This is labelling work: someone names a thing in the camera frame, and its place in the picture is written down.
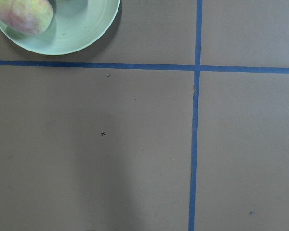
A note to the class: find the pale green pink peach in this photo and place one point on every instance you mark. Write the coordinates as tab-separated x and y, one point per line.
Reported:
32	17

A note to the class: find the light green plate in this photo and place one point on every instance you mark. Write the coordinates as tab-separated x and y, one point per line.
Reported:
76	24

